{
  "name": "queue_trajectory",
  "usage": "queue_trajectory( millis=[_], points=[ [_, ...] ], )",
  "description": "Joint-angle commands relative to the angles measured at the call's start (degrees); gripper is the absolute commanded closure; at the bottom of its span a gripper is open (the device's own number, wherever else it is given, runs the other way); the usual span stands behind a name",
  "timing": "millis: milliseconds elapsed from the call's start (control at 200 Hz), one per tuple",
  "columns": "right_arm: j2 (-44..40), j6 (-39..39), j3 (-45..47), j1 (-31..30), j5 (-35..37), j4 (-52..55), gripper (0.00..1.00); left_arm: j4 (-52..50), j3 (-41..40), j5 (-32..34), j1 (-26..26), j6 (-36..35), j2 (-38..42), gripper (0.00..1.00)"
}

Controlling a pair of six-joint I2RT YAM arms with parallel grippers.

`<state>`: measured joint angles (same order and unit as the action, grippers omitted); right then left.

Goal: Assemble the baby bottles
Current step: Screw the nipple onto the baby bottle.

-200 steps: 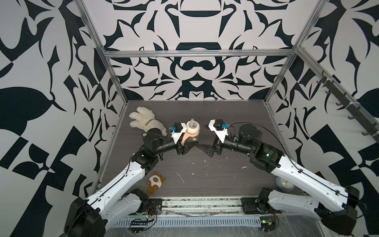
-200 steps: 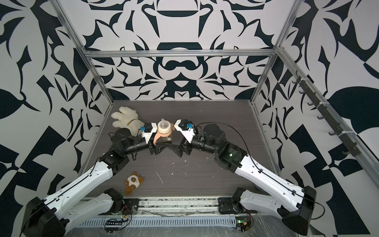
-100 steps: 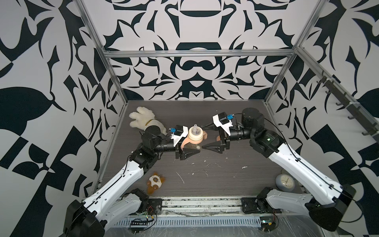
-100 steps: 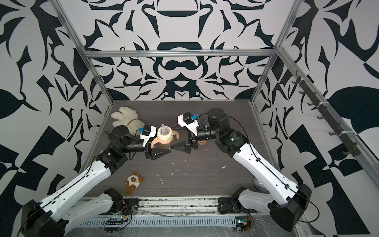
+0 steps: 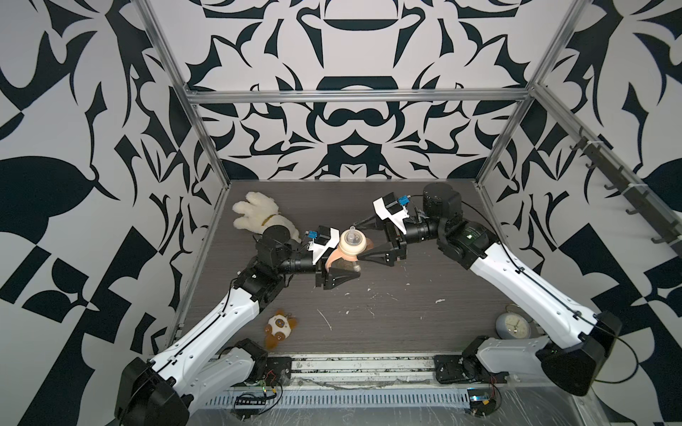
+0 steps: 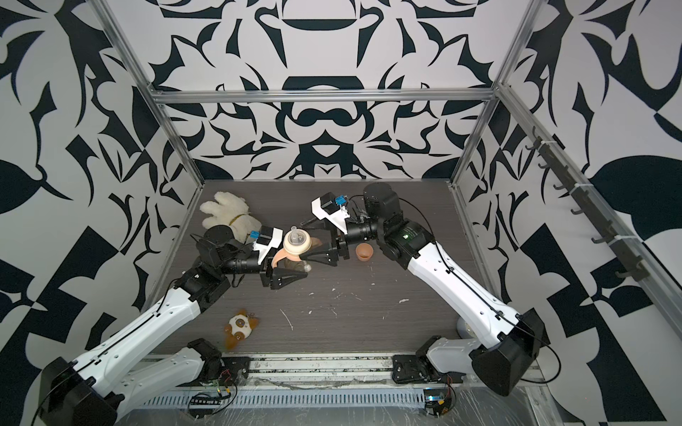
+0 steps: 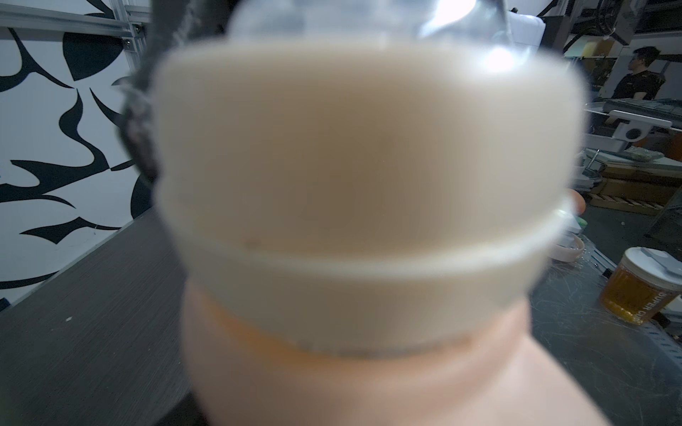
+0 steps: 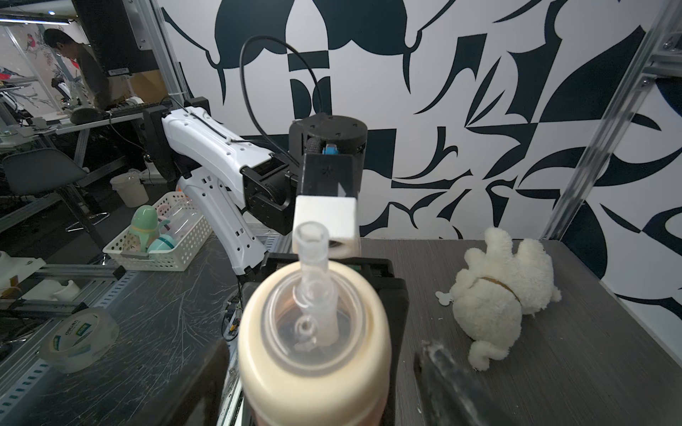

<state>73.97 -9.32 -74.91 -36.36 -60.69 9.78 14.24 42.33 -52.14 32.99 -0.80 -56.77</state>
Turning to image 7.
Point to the cream bottle collar with straw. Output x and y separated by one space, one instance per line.
366 176

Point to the cluttered background workbench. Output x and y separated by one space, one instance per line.
622 165

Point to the amber jar with white lid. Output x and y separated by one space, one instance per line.
644 282

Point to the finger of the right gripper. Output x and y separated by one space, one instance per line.
173 24

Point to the person in black shirt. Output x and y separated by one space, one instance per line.
640 83

